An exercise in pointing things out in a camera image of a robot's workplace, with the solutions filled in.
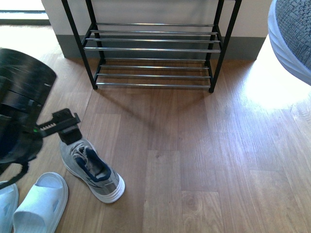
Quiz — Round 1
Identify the light blue slipper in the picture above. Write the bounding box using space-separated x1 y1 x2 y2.
0 183 19 233
13 172 69 233

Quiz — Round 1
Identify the black metal shoe rack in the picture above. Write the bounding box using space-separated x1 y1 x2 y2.
62 0 241 93

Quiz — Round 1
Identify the grey sneaker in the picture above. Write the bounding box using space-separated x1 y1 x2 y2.
59 138 125 203
268 0 311 85

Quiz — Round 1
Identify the dark window frame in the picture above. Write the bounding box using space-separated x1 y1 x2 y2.
0 10 51 26

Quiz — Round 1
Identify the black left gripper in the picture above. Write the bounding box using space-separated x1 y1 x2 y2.
0 48 82 174

